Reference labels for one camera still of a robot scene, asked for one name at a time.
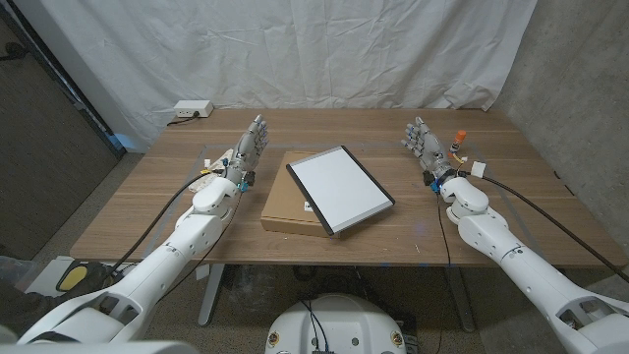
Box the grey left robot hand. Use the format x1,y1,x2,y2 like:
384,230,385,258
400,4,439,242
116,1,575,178
223,114,270,187

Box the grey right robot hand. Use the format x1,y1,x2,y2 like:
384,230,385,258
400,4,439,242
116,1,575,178
400,116,458,187

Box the small black-framed whiteboard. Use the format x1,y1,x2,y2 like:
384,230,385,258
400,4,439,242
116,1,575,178
285,145,396,237

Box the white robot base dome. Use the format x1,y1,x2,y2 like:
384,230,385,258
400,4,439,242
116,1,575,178
264,293,408,354

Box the orange-capped glue stick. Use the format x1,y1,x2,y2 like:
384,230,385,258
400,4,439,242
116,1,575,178
448,129,467,154

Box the white power outlet box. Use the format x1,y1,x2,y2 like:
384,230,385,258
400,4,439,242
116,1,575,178
173,99,215,119

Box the flat brown cardboard box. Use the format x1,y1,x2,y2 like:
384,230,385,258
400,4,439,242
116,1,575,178
259,149,340,239

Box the beige patterned flat packet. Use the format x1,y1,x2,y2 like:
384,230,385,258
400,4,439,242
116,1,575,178
189,147,235,194

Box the white backdrop cloth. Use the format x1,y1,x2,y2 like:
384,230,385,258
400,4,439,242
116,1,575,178
12,0,540,153

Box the grey table leg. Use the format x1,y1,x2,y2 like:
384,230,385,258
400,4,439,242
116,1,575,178
444,266,477,333
198,264,226,326

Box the yellow and black foot pedal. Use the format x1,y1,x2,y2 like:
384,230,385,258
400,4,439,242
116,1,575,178
55,260,112,294

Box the white flat floor board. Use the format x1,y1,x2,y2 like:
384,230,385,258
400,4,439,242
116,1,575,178
25,255,75,297

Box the black outlet box cord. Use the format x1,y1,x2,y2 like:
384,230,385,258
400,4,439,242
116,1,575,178
165,112,200,128

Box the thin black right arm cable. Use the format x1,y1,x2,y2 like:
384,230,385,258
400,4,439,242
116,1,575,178
434,189,453,269

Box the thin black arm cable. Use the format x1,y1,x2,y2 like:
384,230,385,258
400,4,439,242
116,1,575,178
434,189,453,269
156,189,245,301

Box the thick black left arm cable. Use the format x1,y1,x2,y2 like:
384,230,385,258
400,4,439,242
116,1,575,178
97,169,225,279

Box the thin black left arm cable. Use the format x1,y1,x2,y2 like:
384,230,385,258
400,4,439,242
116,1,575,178
156,189,245,301

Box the blue and black base cables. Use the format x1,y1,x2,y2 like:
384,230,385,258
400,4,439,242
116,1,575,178
299,298,331,353

